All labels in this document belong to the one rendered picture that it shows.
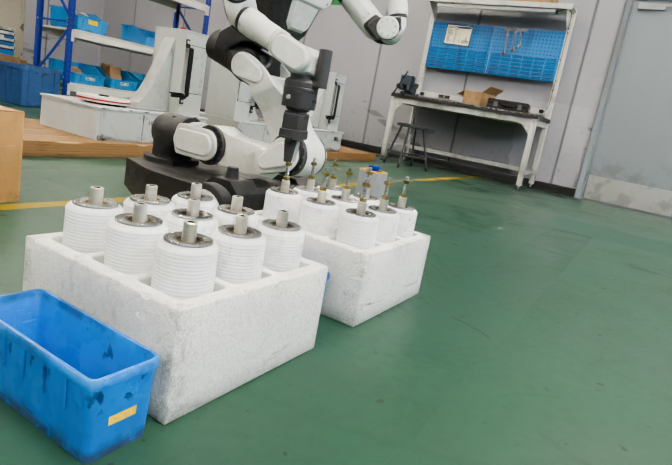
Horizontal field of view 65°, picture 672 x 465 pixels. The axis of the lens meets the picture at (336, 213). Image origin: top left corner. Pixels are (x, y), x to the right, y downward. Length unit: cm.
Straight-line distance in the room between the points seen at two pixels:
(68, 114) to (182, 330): 274
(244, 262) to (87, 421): 33
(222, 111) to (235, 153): 222
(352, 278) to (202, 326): 50
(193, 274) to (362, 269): 50
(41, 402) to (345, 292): 68
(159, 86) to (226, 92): 62
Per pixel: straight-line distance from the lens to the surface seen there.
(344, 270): 125
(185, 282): 83
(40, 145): 299
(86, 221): 99
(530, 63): 633
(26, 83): 564
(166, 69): 370
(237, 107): 405
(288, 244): 99
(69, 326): 94
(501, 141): 643
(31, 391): 86
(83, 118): 334
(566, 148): 630
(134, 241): 90
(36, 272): 106
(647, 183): 624
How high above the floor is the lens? 49
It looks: 11 degrees down
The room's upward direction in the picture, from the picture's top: 10 degrees clockwise
